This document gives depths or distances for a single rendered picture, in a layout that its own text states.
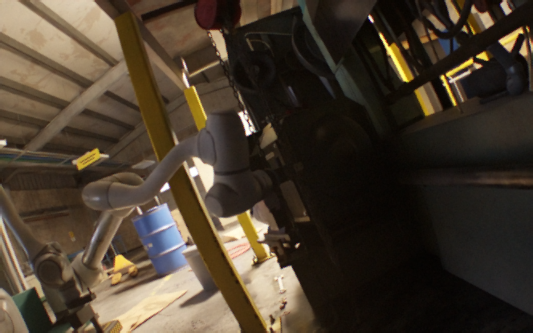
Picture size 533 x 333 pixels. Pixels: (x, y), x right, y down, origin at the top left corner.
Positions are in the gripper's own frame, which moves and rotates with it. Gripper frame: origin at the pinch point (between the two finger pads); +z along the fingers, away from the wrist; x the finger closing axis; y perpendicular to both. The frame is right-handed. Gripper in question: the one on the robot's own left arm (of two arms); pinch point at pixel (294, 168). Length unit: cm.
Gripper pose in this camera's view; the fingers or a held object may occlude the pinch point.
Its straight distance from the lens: 123.6
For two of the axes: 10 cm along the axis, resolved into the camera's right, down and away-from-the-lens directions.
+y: -4.1, -9.1, 0.3
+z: 6.0, -2.5, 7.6
